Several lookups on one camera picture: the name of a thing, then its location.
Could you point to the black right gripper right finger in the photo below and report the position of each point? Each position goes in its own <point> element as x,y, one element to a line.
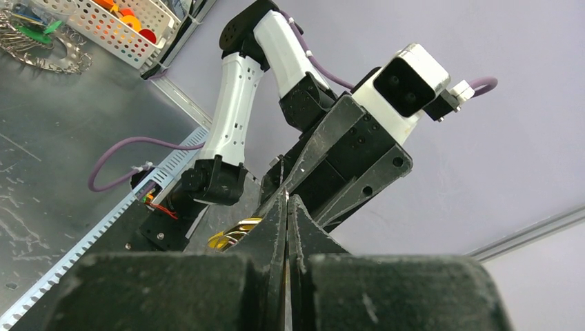
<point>332,289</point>

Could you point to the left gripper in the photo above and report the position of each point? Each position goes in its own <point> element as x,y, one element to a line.
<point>345,145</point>

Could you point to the yellow key tag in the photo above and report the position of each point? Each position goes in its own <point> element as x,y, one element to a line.
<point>231,235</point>

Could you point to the white perforated basket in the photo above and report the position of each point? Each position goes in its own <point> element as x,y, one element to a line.
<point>139,47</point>

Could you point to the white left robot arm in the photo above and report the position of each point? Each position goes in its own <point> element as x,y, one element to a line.
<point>347,37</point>

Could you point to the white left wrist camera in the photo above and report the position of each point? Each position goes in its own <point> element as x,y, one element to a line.
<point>412,84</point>

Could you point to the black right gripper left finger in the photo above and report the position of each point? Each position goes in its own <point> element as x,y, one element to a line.
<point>233,290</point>

